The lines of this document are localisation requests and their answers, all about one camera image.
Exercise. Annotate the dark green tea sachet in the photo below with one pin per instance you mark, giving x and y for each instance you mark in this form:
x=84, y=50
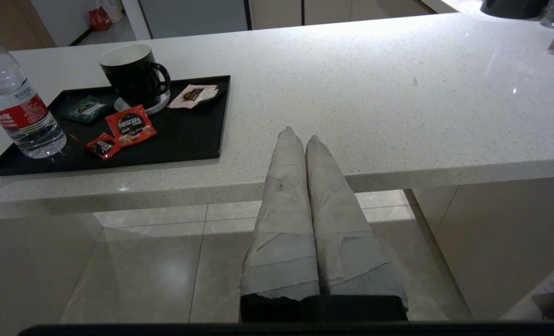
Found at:
x=86, y=109

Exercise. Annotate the black rectangular serving tray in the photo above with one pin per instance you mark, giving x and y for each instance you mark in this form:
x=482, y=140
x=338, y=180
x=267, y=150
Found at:
x=183, y=135

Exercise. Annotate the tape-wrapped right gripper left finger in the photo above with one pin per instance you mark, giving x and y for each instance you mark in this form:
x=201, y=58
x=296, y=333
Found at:
x=284, y=224

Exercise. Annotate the red plastic bag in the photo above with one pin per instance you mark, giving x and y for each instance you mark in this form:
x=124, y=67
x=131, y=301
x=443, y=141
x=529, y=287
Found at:
x=100, y=19

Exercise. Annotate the pink tea sachet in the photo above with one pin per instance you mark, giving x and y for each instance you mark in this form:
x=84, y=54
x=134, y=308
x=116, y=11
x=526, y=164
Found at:
x=193, y=95

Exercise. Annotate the black mug white inside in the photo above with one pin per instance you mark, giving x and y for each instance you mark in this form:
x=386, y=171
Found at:
x=132, y=79

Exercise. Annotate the black electric kettle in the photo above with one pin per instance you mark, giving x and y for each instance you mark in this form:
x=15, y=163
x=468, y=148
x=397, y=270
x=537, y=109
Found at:
x=510, y=8

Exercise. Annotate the grey lower kitchen cabinets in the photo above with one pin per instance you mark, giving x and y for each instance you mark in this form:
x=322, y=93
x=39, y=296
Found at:
x=333, y=10

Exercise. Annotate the brown wooden door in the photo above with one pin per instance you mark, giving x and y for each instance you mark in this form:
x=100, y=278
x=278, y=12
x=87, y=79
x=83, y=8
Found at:
x=11, y=21

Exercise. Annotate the white round coaster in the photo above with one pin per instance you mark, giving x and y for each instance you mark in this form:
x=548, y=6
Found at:
x=158, y=106

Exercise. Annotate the large red Nescafe sachet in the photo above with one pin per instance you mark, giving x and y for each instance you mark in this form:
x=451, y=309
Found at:
x=130, y=126

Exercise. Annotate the white plastic shopping bag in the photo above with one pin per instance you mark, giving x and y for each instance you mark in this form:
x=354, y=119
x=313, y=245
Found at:
x=114, y=10

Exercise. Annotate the small red Nescafe sachet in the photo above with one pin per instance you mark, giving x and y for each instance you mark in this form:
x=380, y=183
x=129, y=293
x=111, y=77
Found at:
x=103, y=146

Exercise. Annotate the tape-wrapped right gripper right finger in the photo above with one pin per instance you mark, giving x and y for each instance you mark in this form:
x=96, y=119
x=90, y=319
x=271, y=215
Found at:
x=342, y=233

